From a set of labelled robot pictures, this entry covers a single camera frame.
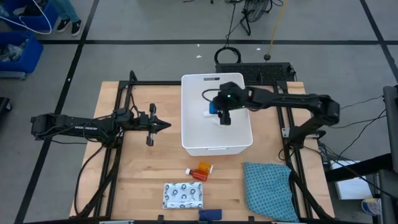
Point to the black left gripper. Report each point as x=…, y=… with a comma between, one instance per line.
x=151, y=124

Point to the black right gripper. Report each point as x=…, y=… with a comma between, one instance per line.
x=231, y=96

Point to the small blue container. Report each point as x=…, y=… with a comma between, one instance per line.
x=212, y=108

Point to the amber pill bottle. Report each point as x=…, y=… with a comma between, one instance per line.
x=205, y=167

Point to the red medicine bottle white cap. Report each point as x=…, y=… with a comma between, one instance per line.
x=198, y=175

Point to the white patterned pouch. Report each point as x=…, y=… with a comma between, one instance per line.
x=183, y=195

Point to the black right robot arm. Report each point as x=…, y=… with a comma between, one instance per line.
x=295, y=100

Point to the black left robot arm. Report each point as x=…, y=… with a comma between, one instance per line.
x=77, y=126

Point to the white plastic bin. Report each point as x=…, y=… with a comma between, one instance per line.
x=199, y=133

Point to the blue storage bin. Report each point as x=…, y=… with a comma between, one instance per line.
x=46, y=18
x=31, y=57

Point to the black perforated box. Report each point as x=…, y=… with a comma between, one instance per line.
x=264, y=72

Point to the teal patterned cloth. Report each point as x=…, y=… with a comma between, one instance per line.
x=269, y=189

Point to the black floor stand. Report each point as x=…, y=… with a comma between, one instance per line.
x=247, y=26

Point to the dark blue block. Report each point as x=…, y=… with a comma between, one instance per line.
x=210, y=214

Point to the black beam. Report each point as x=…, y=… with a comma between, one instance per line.
x=357, y=169

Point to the white box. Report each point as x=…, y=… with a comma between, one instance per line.
x=351, y=183

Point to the person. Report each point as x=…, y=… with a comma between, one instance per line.
x=66, y=11

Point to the black floor object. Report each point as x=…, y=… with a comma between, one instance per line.
x=3, y=105

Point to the clear plastic bags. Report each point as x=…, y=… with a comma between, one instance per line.
x=11, y=51

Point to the white printed can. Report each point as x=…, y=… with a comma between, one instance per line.
x=371, y=206

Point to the black aluminium table frame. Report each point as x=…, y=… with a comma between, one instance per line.
x=155, y=83

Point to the grey post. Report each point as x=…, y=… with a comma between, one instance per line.
x=391, y=124

